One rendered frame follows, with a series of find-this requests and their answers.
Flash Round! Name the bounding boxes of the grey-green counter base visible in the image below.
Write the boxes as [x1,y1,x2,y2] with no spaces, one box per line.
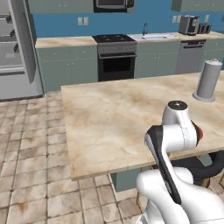
[110,153,214,193]

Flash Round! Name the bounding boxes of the grey open fridge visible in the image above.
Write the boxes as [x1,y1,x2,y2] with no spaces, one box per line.
[0,0,45,102]

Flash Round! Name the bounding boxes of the black oven with hob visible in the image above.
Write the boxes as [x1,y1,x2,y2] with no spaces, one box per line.
[92,33,138,82]

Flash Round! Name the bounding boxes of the grey-green base cupboards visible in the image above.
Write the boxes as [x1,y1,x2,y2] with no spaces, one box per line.
[35,38,224,93]

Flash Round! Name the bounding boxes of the white sink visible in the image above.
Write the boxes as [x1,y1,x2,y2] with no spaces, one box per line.
[129,33,179,41]

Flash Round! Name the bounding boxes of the grey dishwasher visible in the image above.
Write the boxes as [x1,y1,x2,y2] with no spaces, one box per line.
[175,39,207,75]

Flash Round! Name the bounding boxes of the black microwave oven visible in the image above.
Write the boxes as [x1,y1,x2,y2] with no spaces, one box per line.
[93,0,136,13]

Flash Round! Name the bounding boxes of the black stool with wooden legs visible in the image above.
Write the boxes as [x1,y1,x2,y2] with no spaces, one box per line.
[135,150,224,207]

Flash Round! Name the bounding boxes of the grey coffee machine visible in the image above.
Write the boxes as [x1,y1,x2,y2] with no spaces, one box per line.
[178,15,201,37]

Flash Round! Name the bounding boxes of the black toaster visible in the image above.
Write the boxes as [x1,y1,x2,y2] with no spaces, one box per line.
[198,23,213,35]

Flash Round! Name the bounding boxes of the grey-green wall cupboards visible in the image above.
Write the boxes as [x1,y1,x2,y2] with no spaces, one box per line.
[27,0,224,15]

